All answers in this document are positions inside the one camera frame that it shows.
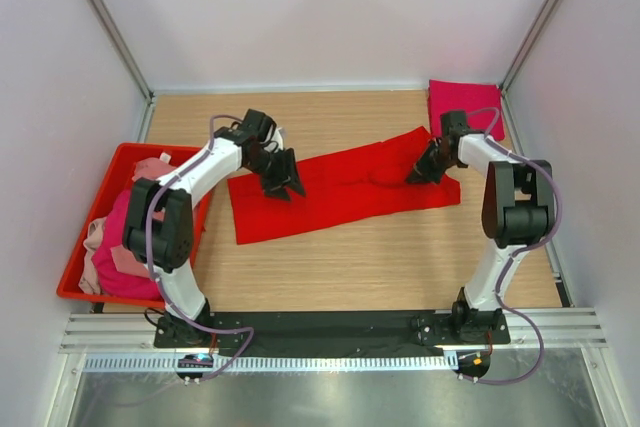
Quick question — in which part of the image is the magenta t shirt in bin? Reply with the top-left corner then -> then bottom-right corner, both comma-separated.
93,190 -> 161,301

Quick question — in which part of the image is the red t shirt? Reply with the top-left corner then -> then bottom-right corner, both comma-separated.
228,127 -> 461,245

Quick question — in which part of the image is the folded magenta t shirt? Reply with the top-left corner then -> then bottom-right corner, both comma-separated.
427,79 -> 505,141

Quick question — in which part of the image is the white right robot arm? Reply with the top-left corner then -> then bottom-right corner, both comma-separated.
406,110 -> 561,345

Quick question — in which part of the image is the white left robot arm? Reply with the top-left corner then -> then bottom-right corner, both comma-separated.
122,109 -> 305,347

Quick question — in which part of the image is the beige t shirt in bin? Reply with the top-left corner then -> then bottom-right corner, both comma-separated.
78,217 -> 106,295

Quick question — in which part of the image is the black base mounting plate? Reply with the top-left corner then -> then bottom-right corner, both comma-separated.
152,309 -> 511,359

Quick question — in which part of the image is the white slotted cable duct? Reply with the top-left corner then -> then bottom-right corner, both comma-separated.
83,352 -> 458,374

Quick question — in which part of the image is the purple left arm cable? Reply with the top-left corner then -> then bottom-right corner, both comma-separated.
144,113 -> 259,381

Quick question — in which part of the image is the light pink t shirt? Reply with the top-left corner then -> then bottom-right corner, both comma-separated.
110,154 -> 174,278

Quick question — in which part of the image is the aluminium frame post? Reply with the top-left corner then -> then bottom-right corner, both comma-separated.
87,0 -> 153,103
498,0 -> 596,96

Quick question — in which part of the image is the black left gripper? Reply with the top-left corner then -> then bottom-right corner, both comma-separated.
244,147 -> 306,202

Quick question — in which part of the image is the left aluminium frame post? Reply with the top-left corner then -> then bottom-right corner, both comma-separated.
87,0 -> 153,103

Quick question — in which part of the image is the right aluminium frame post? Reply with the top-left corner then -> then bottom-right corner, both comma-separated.
498,0 -> 596,96

